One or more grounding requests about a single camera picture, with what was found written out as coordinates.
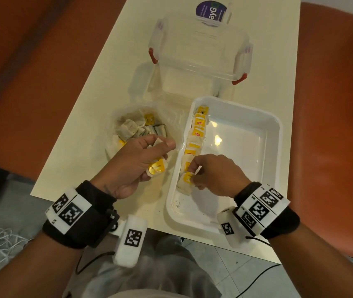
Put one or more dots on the person's right hand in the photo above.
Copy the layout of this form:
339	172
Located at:
223	178

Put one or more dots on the person's left hand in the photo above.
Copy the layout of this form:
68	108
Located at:
123	167

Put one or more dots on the person's left thumb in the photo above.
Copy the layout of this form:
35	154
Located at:
143	179

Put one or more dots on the person's right thumb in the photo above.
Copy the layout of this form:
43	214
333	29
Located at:
200	182

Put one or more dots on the tea bag with yellow tag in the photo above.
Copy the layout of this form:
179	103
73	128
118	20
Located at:
185	183
157	166

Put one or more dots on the plain white tea bag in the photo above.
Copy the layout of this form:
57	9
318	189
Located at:
157	142

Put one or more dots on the person's right forearm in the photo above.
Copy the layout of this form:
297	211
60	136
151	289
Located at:
322	263

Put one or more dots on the person's left forearm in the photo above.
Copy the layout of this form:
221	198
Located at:
30	270

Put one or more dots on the row of tea bags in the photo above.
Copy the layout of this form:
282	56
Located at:
196	133

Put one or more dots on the pile of loose tea bags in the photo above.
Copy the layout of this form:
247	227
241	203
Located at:
133	127

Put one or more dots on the white plastic tray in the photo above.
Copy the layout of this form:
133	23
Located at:
241	145

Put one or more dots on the clear plastic bag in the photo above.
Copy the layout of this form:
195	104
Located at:
117	121

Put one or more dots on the black wristband with marker tags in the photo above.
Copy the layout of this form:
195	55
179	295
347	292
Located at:
77	214
264	211

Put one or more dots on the person's grey trousers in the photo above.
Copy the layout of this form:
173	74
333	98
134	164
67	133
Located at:
157	270

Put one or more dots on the clear container with red clips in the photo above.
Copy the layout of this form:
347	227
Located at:
199	52

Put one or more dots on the orange chair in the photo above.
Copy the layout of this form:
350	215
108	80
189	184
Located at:
334	121

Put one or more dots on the round purple sticker label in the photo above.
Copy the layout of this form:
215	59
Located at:
209	10

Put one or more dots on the white wrist camera with marker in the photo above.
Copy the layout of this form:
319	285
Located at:
131	242
230	228

